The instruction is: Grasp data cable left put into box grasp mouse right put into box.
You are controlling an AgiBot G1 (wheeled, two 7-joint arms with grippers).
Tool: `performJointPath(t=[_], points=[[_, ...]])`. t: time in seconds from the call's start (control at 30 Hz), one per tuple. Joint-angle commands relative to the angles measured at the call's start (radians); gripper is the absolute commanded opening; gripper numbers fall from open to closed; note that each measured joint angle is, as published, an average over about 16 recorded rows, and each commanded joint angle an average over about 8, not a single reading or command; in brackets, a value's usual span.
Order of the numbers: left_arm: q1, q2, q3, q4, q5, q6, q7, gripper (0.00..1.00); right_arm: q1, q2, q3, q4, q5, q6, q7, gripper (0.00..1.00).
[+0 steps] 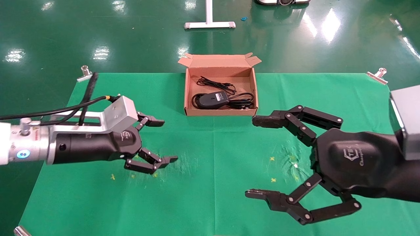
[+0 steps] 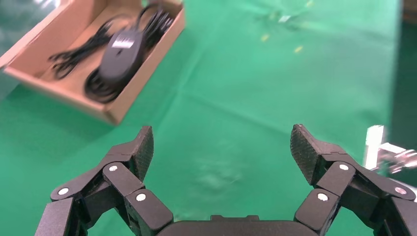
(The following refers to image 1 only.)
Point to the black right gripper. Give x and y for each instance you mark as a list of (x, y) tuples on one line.
[(364, 164)]

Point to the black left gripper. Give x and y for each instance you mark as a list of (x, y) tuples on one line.
[(95, 146)]

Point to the black white robot base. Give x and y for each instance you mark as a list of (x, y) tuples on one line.
[(282, 1)]

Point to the open brown cardboard box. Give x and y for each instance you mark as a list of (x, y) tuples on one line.
[(220, 65)]

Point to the green table cloth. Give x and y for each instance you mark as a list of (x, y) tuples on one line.
[(213, 147)]

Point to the silver metal binder clip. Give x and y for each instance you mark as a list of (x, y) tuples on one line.
[(84, 77), (21, 231), (378, 77)]

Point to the white metal stand base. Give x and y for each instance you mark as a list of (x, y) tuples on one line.
[(209, 24)]

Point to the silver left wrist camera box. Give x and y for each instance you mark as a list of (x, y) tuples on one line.
[(119, 114)]

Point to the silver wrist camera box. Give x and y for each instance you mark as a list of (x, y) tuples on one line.
[(408, 121), (119, 114)]

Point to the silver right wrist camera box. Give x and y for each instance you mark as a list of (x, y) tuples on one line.
[(408, 121)]

